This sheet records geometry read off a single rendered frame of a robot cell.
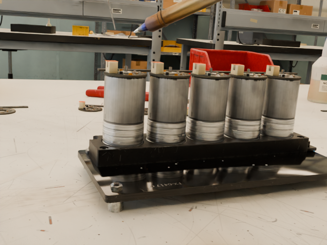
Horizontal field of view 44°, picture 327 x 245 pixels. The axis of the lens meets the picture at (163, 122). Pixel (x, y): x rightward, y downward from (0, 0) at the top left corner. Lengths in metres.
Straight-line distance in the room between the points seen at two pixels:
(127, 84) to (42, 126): 0.15
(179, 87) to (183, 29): 4.68
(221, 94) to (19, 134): 0.17
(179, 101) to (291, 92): 0.08
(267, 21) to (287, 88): 2.64
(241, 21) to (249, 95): 2.55
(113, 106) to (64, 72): 4.40
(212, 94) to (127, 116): 0.06
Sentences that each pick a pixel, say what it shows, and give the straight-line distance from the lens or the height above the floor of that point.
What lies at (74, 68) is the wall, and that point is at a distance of 4.63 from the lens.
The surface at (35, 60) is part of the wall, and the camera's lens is 4.59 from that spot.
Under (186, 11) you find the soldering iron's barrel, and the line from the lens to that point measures 0.21.
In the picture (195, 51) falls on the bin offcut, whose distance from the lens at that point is 0.61.
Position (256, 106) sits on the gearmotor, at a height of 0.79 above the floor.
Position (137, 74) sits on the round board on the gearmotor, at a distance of 0.23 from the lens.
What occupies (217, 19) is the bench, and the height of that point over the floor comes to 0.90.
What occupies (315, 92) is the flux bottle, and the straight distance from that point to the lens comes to 0.60.
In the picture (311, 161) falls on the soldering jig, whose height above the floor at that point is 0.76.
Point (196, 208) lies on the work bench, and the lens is 0.21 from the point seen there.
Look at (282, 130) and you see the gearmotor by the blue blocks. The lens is 0.29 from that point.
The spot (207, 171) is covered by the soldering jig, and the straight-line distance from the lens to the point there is 0.23.
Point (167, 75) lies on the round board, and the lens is 0.23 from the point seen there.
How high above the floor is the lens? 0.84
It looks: 13 degrees down
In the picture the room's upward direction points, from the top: 4 degrees clockwise
